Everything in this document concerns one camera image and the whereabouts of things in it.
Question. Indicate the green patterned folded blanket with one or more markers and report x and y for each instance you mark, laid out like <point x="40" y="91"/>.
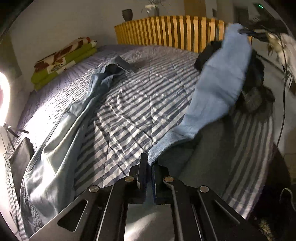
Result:
<point x="53" y="65"/>

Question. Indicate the blue striped bed quilt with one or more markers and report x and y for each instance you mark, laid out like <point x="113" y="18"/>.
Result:
<point x="136" y="113"/>

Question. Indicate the wooden slatted headboard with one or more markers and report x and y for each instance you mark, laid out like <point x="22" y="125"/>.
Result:
<point x="191" y="33"/>

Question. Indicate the vase with white flowers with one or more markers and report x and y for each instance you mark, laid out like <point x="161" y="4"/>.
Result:
<point x="152" y="9"/>

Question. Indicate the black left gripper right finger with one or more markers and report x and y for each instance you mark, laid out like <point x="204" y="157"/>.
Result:
<point x="161" y="192"/>

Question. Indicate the gloved right hand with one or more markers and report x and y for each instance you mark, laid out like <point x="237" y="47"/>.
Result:
<point x="284" y="45"/>

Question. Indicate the dark ceramic vase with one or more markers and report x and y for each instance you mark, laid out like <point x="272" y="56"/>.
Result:
<point x="127" y="15"/>

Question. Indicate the light blue denim jeans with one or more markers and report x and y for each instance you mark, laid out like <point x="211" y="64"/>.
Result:
<point x="48" y="183"/>

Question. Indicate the black folded garment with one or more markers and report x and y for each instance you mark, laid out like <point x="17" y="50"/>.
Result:
<point x="19" y="161"/>

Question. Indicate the dark fuzzy sleeve forearm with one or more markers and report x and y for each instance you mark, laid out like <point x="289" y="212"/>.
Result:
<point x="232" y="74"/>

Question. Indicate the light blue knit sweater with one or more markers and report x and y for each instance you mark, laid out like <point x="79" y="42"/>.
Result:
<point x="197" y="115"/>

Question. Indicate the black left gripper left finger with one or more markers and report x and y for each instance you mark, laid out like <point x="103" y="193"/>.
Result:
<point x="138" y="187"/>

